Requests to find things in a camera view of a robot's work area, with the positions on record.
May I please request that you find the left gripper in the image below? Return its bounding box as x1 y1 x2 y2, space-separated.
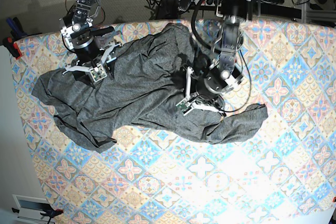
176 66 243 116

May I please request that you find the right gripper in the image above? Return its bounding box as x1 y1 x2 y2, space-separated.
62 41 121 88

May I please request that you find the grey t-shirt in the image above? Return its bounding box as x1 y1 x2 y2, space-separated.
32 24 268 153

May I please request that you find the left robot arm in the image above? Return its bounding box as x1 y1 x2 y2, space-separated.
176 0 261 116

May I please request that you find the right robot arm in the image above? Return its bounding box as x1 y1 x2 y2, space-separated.
60 0 122 88

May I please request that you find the red black clamp upper left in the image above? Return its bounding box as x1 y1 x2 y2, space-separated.
2 37 22 59

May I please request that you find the patterned tablecloth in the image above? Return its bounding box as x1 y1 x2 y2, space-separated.
10 20 335 223

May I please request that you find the black clamp lower left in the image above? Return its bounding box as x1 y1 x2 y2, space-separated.
12 208 64 221

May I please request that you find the white floor vent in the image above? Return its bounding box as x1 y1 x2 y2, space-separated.
12 194 51 223

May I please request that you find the blue handled clamp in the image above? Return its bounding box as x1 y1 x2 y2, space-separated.
6 17 28 40

